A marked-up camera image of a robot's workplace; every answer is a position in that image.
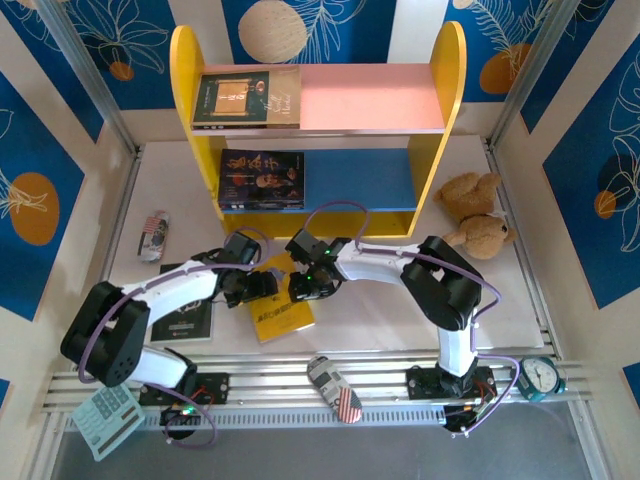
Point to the yellow cartoon cover book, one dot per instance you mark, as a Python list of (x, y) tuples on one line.
[(282, 320)]

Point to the dark blue sage cover book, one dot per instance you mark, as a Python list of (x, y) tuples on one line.
[(260, 207), (265, 175)]

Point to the black antler cover book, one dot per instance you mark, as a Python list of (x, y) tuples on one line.
[(185, 322)]

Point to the brown scroll cover book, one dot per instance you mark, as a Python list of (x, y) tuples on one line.
[(240, 100)]

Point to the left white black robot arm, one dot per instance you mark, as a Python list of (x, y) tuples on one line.
[(170, 290)]

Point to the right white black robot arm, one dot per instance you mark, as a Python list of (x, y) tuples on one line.
[(375, 262)]

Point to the newsprint flag pencil case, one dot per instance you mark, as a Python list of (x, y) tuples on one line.
[(332, 390), (152, 240)]

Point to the small black controller board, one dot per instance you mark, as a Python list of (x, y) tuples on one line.
[(175, 415), (460, 420)]

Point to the yellow pink blue bookshelf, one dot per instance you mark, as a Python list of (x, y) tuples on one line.
[(370, 100)]

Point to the brown teddy bear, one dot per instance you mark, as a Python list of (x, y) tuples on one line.
[(480, 235)]

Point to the mint green calculator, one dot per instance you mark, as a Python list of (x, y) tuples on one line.
[(107, 420)]

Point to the teal alarm clock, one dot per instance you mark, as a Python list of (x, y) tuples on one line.
[(541, 375)]

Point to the aluminium rail frame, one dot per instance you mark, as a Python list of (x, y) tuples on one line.
[(280, 380)]

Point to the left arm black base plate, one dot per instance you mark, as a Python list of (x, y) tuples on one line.
[(220, 387)]

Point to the aluminium side rail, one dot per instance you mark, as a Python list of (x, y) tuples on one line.
[(116, 225), (494, 160)]

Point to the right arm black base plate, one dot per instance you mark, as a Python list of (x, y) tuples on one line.
[(417, 382)]

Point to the aluminium corner post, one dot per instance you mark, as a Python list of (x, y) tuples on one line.
[(531, 75), (90, 75)]

